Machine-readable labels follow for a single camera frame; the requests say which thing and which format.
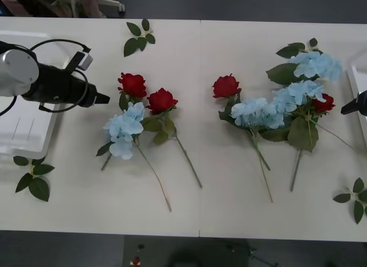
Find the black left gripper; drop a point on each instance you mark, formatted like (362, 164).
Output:
(83, 93)

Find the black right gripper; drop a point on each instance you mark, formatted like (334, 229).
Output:
(363, 104)

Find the red rose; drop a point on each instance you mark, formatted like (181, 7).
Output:
(226, 86)
(324, 103)
(162, 100)
(132, 84)

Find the pale blue flower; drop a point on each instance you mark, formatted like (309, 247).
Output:
(123, 129)
(252, 112)
(318, 64)
(301, 93)

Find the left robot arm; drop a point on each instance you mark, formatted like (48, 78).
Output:
(17, 69)

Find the shallow white box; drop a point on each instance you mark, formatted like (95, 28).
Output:
(358, 77)
(25, 135)

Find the loose green leaf twig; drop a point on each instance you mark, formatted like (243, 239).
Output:
(38, 189)
(358, 212)
(131, 46)

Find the white wheeled stand leg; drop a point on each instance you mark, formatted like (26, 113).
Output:
(114, 4)

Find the person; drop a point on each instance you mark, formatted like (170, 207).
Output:
(34, 3)

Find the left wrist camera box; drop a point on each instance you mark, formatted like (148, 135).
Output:
(85, 60)

